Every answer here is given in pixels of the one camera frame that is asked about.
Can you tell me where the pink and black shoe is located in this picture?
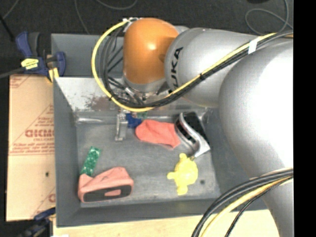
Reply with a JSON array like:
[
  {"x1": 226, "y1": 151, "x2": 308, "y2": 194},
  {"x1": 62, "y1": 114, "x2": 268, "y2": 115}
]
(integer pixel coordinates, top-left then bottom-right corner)
[{"x1": 77, "y1": 166, "x2": 135, "y2": 203}]

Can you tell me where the grey metal bin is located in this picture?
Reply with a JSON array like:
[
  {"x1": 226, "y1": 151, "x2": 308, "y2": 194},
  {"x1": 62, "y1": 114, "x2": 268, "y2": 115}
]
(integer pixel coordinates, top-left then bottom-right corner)
[{"x1": 50, "y1": 33, "x2": 269, "y2": 227}]

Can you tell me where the yellow toy animal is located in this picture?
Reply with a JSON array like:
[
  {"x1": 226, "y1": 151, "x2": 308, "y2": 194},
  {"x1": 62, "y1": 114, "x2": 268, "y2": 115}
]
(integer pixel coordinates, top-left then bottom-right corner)
[{"x1": 166, "y1": 153, "x2": 199, "y2": 197}]

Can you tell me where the green patterned flat block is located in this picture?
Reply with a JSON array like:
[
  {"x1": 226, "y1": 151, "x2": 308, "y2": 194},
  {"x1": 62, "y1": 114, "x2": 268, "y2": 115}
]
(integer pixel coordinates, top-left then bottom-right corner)
[{"x1": 79, "y1": 146, "x2": 103, "y2": 177}]

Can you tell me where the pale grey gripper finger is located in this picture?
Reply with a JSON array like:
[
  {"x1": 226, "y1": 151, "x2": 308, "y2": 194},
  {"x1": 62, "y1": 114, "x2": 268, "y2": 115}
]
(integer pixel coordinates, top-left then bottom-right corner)
[
  {"x1": 121, "y1": 115, "x2": 129, "y2": 139},
  {"x1": 114, "y1": 114, "x2": 122, "y2": 142}
]

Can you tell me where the brown cardboard board, red print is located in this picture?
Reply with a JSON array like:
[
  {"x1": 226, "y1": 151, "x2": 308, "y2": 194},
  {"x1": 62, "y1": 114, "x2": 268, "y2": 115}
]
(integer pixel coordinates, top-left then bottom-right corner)
[{"x1": 5, "y1": 74, "x2": 57, "y2": 222}]

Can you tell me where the salmon red cloth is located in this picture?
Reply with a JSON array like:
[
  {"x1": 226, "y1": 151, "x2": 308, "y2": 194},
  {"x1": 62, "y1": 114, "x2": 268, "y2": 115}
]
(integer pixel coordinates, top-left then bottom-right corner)
[{"x1": 135, "y1": 119, "x2": 182, "y2": 150}]

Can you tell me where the dark blue small thing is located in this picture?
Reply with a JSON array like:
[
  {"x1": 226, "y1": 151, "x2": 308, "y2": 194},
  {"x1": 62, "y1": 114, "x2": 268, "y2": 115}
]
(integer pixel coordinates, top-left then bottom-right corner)
[{"x1": 125, "y1": 113, "x2": 143, "y2": 129}]

